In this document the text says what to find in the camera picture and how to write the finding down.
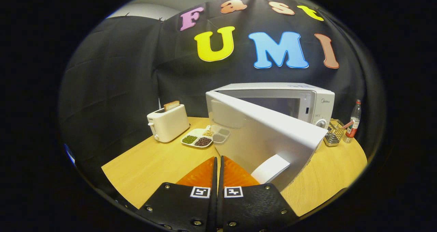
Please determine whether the divided plate of beans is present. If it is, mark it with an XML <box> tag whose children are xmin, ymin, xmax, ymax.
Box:
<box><xmin>181</xmin><ymin>125</ymin><xmax>215</xmax><ymax>148</ymax></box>

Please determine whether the metal wire basket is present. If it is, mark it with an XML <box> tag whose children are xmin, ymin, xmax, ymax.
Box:
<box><xmin>324</xmin><ymin>119</ymin><xmax>345</xmax><ymax>147</ymax></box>

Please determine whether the white microwave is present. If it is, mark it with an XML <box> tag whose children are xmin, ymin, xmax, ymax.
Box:
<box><xmin>206</xmin><ymin>83</ymin><xmax>335</xmax><ymax>192</ymax></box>

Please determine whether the clear plastic water bottle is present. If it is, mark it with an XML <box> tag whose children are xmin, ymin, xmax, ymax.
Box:
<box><xmin>343</xmin><ymin>100</ymin><xmax>362</xmax><ymax>144</ymax></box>

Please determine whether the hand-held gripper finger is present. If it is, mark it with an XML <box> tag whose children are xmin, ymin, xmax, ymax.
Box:
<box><xmin>135</xmin><ymin>156</ymin><xmax>218</xmax><ymax>232</ymax></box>
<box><xmin>218</xmin><ymin>155</ymin><xmax>299</xmax><ymax>232</ymax></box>

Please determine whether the toast slice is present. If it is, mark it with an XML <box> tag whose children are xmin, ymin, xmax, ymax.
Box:
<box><xmin>163</xmin><ymin>100</ymin><xmax>180</xmax><ymax>112</ymax></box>

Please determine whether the white toaster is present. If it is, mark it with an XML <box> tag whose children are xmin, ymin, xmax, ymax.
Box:
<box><xmin>147</xmin><ymin>104</ymin><xmax>190</xmax><ymax>143</ymax></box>

